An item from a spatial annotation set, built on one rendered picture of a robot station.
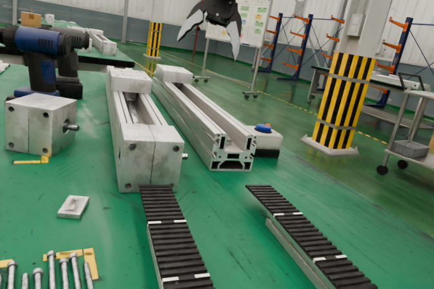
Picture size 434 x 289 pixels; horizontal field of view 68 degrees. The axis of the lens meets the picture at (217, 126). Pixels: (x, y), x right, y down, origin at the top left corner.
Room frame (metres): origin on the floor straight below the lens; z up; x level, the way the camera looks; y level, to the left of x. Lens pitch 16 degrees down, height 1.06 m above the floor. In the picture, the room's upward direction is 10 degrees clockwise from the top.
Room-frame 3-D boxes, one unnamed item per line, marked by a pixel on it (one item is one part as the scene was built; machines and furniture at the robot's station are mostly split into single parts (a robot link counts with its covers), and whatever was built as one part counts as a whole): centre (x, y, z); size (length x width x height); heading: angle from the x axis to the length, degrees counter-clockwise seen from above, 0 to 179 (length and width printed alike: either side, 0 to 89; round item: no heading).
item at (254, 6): (6.66, -0.02, 0.97); 1.51 x 0.50 x 1.95; 49
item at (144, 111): (0.95, 0.28, 0.82); 0.80 x 0.10 x 0.09; 22
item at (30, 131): (0.62, 0.34, 0.83); 0.11 x 0.10 x 0.10; 91
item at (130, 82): (0.95, 0.28, 0.87); 0.16 x 0.11 x 0.07; 22
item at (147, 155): (0.55, 0.10, 0.83); 0.12 x 0.09 x 0.10; 112
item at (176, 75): (1.26, 0.20, 0.87); 0.16 x 0.11 x 0.07; 22
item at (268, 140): (0.81, -0.11, 0.81); 0.10 x 0.08 x 0.06; 112
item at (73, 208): (0.41, 0.19, 0.78); 0.05 x 0.03 x 0.01; 9
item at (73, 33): (1.02, 0.54, 0.89); 0.20 x 0.08 x 0.22; 118
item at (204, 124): (1.03, 0.11, 0.82); 0.80 x 0.10 x 0.09; 22
